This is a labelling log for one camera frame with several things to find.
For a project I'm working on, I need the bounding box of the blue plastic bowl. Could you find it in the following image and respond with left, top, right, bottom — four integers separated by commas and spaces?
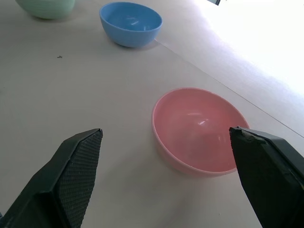
99, 1, 163, 48

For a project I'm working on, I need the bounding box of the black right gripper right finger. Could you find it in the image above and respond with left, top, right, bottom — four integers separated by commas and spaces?
228, 126, 304, 228

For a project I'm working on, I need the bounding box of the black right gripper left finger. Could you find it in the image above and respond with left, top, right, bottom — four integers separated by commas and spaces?
0, 128, 104, 228

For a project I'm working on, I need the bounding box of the green plastic bowl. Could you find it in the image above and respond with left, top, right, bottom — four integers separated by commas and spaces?
15, 0, 76, 20

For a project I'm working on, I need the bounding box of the pink plastic bowl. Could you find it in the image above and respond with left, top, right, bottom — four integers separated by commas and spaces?
151, 87, 250, 178

